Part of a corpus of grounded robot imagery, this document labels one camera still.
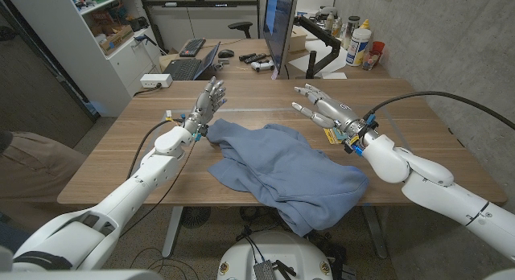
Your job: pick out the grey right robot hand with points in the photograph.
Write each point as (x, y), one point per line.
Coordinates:
(336, 113)

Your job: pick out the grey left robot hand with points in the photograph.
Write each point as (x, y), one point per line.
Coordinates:
(205, 107)

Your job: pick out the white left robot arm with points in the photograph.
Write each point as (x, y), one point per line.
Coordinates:
(151, 177)

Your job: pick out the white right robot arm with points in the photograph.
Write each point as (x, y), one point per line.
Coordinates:
(434, 183)

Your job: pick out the yellow teal sticky notes pack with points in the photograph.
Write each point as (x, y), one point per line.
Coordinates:
(330, 137)

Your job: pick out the blue hoodie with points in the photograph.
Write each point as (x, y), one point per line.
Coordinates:
(281, 167)

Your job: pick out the dark open laptop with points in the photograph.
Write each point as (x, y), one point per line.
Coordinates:
(183, 68)

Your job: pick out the wooden back desk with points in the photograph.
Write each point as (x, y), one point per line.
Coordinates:
(237, 71)

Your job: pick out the white power strip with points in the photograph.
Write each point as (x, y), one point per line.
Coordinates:
(156, 80)

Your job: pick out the black computer mouse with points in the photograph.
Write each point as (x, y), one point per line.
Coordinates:
(225, 53)

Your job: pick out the black keyboard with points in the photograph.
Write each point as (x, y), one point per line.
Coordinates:
(192, 47)

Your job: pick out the large white paper sheet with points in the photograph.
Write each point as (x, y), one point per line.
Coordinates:
(299, 62)

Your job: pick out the clear cup with pens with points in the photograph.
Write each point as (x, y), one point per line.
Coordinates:
(370, 60)

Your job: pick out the black remote control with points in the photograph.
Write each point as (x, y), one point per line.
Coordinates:
(259, 58)
(246, 57)

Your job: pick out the white wipes canister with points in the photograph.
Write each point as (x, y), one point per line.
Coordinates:
(357, 46)

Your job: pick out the white game controller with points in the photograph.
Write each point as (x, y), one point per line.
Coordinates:
(262, 65)

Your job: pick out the pink note on monitor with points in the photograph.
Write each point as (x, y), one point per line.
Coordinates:
(274, 74)

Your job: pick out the red cup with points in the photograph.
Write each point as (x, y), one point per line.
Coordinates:
(378, 47)

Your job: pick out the plain cardboard box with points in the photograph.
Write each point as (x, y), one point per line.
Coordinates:
(298, 38)

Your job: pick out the dark tall jar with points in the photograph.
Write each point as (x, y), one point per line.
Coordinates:
(350, 30)

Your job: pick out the black office chair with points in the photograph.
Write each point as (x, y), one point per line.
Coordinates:
(240, 26)

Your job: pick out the yellow capped bottle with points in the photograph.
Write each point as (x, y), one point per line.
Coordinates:
(365, 24)

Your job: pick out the black computer monitor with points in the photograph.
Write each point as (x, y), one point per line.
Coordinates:
(277, 26)

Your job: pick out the round black vented device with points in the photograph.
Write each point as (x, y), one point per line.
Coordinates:
(195, 217)

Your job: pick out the printed open cardboard box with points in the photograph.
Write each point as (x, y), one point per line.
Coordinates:
(116, 38)

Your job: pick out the grey table leg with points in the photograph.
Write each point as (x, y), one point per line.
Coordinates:
(375, 231)
(172, 231)

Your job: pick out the white shelf unit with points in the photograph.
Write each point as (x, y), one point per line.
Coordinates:
(80, 58)

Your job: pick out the white robot torso base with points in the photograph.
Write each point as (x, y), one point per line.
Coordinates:
(277, 248)

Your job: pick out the grey finned module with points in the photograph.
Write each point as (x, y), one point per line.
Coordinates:
(264, 271)

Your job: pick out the person in tan trousers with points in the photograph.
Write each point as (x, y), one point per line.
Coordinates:
(36, 167)

